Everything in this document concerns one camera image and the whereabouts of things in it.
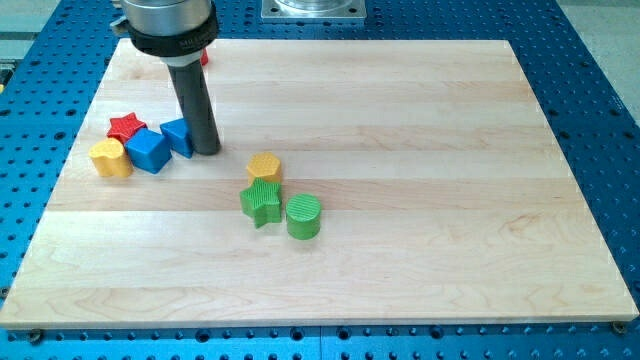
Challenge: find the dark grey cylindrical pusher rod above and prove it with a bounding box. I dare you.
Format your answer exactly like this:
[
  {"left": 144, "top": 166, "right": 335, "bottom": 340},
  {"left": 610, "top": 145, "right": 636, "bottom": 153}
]
[{"left": 168, "top": 60, "right": 221, "bottom": 155}]

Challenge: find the red circle block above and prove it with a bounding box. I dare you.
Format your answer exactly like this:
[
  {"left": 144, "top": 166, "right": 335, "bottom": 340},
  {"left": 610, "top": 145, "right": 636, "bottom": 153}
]
[{"left": 200, "top": 49, "right": 209, "bottom": 66}]

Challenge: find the red star block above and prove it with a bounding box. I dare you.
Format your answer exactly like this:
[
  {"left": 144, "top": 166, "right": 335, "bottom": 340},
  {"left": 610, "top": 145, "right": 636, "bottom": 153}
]
[{"left": 107, "top": 112, "right": 147, "bottom": 144}]

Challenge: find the green star block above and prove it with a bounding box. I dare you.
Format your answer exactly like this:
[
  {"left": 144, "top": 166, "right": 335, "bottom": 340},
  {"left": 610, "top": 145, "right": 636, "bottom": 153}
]
[{"left": 239, "top": 178, "right": 282, "bottom": 228}]

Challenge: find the green circle block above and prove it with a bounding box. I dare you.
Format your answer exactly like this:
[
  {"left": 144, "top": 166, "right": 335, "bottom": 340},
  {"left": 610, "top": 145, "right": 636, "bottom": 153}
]
[{"left": 285, "top": 193, "right": 322, "bottom": 240}]

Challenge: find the blue triangle block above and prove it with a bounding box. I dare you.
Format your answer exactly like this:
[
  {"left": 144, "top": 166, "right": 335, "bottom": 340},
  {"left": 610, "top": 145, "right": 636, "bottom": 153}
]
[{"left": 160, "top": 118, "right": 194, "bottom": 158}]

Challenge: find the blue cube block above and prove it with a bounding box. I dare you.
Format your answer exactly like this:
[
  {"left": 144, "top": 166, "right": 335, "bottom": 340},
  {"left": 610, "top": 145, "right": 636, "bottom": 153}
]
[{"left": 125, "top": 128, "right": 172, "bottom": 174}]

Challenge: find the yellow heart block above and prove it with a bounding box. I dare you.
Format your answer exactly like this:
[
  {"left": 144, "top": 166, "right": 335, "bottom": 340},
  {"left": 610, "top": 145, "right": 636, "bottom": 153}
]
[{"left": 88, "top": 137, "right": 133, "bottom": 178}]

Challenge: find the yellow hexagon block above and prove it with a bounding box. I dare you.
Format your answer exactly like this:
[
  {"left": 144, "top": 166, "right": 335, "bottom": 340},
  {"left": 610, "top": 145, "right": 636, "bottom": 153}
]
[{"left": 246, "top": 152, "right": 282, "bottom": 185}]

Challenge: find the blue perforated table plate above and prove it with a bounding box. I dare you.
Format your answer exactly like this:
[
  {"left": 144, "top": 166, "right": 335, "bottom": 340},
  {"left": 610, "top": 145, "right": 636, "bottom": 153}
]
[{"left": 1, "top": 1, "right": 639, "bottom": 359}]

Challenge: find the light wooden board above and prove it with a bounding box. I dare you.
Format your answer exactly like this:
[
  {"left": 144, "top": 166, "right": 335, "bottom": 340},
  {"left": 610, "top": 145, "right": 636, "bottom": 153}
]
[{"left": 1, "top": 39, "right": 638, "bottom": 329}]

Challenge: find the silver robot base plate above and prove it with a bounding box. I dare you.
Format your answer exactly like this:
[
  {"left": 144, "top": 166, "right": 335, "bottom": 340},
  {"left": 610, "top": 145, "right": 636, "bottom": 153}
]
[{"left": 261, "top": 0, "right": 367, "bottom": 20}]

